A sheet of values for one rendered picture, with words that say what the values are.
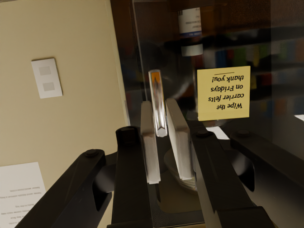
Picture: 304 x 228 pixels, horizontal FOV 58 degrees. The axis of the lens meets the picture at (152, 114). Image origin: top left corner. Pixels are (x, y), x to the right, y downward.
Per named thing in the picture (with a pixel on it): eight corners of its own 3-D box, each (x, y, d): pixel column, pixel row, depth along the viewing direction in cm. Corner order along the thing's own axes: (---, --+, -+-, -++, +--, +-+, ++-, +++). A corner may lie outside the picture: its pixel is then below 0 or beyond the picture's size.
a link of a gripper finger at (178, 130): (175, 129, 14) (189, 127, 14) (164, 98, 21) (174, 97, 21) (180, 181, 15) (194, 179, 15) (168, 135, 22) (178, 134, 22)
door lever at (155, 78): (144, 66, 39) (162, 64, 39) (151, 129, 41) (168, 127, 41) (144, 71, 33) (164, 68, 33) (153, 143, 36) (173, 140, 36)
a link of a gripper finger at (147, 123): (161, 183, 15) (147, 185, 15) (155, 136, 22) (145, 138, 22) (154, 132, 14) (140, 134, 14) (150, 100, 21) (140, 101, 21)
